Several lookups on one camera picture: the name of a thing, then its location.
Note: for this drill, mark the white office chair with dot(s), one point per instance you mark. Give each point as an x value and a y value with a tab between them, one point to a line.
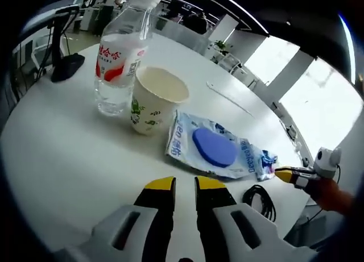
234	64

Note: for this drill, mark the white round tabletop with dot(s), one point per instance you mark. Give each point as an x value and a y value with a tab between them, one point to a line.
71	159

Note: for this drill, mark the clear plastic water bottle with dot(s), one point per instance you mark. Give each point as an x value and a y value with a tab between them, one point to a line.
116	60

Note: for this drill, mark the pale blue wet wipes pack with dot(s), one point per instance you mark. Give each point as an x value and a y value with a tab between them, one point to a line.
187	154

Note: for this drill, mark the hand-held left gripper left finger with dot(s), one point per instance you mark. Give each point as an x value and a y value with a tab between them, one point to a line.
159	211

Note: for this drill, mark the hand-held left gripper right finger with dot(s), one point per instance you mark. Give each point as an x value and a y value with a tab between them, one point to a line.
213	205

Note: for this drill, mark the blue tissue pack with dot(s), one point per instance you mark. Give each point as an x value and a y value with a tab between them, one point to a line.
267	165

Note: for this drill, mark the white flat strip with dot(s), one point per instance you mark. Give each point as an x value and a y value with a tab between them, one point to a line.
230	98

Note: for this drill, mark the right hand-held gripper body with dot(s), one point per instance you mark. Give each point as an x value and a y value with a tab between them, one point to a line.
327	162

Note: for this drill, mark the white paper cup green print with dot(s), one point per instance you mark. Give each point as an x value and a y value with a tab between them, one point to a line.
150	108

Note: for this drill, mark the green potted plant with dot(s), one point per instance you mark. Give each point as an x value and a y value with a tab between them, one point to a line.
221	46

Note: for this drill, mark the person's left hand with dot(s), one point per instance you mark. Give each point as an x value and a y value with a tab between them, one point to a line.
183	259

